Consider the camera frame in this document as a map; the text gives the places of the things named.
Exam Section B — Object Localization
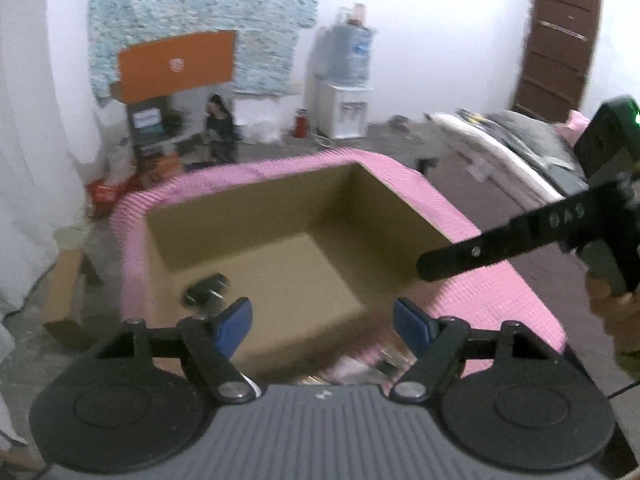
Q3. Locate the pile of mattresses and bedding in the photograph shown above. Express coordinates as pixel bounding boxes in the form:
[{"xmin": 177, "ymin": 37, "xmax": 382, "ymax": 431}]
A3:
[{"xmin": 430, "ymin": 107, "xmax": 583, "ymax": 203}]

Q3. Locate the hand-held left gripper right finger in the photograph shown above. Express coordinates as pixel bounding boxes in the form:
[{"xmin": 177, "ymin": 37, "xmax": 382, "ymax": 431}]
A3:
[{"xmin": 387, "ymin": 297, "xmax": 553, "ymax": 403}]

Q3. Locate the white sack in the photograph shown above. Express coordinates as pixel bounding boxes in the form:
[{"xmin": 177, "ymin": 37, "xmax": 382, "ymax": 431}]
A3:
[{"xmin": 106, "ymin": 140, "xmax": 135, "ymax": 186}]

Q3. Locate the white water dispenser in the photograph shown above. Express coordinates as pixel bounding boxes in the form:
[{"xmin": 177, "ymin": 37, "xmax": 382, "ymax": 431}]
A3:
[{"xmin": 314, "ymin": 77, "xmax": 373, "ymax": 140}]

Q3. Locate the blue water bottle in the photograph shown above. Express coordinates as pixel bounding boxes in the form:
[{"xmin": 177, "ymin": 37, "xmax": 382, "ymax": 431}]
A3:
[{"xmin": 325, "ymin": 22, "xmax": 376, "ymax": 86}]

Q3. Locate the brown wooden door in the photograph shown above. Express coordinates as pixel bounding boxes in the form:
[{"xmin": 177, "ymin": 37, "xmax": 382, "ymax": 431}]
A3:
[{"xmin": 512, "ymin": 0, "xmax": 603, "ymax": 122}]

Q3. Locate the printed appliance box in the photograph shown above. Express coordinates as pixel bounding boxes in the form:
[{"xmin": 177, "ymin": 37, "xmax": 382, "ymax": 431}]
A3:
[{"xmin": 125, "ymin": 92, "xmax": 241, "ymax": 181}]

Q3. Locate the flat brown cardboard sheet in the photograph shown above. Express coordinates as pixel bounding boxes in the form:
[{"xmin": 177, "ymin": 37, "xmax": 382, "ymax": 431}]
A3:
[{"xmin": 42, "ymin": 247, "xmax": 103, "ymax": 351}]

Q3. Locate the red packet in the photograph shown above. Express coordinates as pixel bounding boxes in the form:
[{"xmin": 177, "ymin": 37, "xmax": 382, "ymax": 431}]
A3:
[{"xmin": 86, "ymin": 175, "xmax": 146, "ymax": 207}]

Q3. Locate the grey blanket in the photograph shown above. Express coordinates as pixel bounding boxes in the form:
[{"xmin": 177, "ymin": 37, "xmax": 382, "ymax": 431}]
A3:
[{"xmin": 487, "ymin": 110, "xmax": 593, "ymax": 198}]

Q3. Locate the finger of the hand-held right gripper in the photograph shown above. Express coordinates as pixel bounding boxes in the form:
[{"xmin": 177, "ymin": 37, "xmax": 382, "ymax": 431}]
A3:
[{"xmin": 416, "ymin": 180, "xmax": 608, "ymax": 283}]

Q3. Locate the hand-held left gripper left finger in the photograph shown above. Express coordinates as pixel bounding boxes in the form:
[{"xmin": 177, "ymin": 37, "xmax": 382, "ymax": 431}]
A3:
[{"xmin": 95, "ymin": 296, "xmax": 261, "ymax": 403}]

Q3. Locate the person's right hand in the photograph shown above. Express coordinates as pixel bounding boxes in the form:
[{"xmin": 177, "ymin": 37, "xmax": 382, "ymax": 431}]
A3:
[{"xmin": 585, "ymin": 275, "xmax": 640, "ymax": 381}]

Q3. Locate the small black object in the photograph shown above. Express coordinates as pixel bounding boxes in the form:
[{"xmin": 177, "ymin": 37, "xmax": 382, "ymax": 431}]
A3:
[{"xmin": 185, "ymin": 274, "xmax": 230, "ymax": 307}]

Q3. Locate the white curtain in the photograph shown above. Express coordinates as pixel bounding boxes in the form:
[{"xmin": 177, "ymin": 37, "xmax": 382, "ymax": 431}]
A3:
[{"xmin": 0, "ymin": 0, "xmax": 101, "ymax": 321}]

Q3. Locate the white plastic bag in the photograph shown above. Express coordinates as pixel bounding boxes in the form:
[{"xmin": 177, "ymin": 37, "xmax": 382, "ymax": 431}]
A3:
[{"xmin": 240, "ymin": 120, "xmax": 281, "ymax": 145}]

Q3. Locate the pink checkered cloth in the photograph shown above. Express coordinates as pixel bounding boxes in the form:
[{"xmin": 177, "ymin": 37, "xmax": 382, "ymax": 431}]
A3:
[{"xmin": 110, "ymin": 150, "xmax": 568, "ymax": 396}]

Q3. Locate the orange cardboard flap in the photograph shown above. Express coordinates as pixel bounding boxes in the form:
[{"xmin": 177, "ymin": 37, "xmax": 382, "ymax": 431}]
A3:
[{"xmin": 117, "ymin": 30, "xmax": 237, "ymax": 103}]

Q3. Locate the brown cardboard box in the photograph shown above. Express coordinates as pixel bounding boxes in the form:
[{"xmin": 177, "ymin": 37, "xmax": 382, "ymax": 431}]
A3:
[{"xmin": 142, "ymin": 162, "xmax": 456, "ymax": 381}]

